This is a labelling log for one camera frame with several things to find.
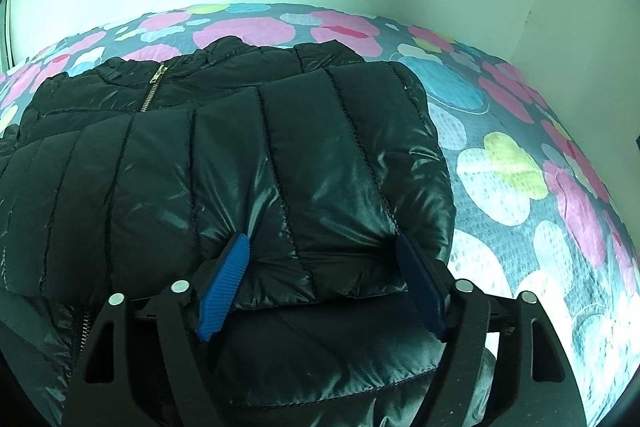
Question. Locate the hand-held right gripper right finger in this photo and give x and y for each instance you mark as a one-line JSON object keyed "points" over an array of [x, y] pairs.
{"points": [[421, 287]]}

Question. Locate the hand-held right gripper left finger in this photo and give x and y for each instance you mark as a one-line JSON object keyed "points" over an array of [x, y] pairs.
{"points": [[223, 284]]}

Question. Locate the black puffer jacket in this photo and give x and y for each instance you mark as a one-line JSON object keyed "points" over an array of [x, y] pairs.
{"points": [[280, 167]]}

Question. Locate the floral circle print bedspread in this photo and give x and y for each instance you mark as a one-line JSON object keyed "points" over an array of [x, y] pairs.
{"points": [[520, 187]]}

